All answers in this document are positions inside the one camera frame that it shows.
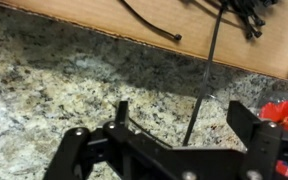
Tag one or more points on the large black zip tie bundle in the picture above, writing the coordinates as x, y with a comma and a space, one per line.
247, 10

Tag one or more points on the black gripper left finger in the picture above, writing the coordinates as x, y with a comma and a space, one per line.
72, 146

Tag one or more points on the cardboard box cover white rim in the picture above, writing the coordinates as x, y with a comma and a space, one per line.
84, 16

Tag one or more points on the Fiji water bottle blue cap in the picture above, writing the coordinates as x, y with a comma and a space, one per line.
284, 115

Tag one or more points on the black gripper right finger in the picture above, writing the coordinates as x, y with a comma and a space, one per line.
264, 150

